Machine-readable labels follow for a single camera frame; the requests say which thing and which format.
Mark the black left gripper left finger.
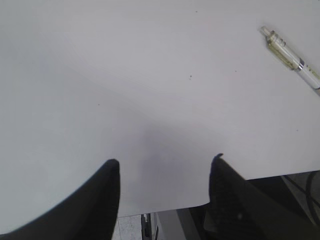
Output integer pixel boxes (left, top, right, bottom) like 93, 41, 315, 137
0, 159, 120, 240

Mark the metal table leg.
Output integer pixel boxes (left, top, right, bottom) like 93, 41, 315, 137
140, 212, 160, 240

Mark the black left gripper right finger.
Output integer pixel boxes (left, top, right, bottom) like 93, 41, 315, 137
206, 153, 320, 240

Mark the white green pen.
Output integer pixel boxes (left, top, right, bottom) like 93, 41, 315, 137
259, 26, 320, 96

